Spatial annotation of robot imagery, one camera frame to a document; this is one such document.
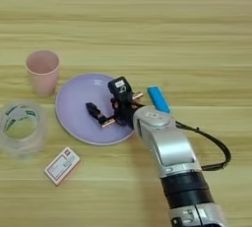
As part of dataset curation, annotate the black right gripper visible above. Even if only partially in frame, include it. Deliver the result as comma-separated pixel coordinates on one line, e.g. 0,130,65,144
85,91,146,130

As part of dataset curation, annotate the purple plastic plate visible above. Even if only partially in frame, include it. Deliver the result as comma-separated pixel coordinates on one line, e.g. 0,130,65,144
54,72,138,147

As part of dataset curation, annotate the pink plastic cup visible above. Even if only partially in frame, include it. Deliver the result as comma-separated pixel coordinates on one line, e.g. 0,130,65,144
25,49,61,98

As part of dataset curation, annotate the small red white card box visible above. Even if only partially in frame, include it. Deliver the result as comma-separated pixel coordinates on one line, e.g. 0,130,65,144
42,145,82,187

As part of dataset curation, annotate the blue rectangular block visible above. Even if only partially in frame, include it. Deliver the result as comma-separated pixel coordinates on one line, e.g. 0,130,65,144
146,85,172,114

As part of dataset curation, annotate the small black box white label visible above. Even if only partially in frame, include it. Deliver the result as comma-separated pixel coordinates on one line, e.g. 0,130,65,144
107,76,135,103

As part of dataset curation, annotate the clear adhesive tape roll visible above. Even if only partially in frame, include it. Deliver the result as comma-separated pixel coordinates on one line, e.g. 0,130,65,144
0,99,49,160

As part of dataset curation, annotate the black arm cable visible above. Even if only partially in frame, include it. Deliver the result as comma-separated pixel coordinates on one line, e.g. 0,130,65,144
174,120,232,172

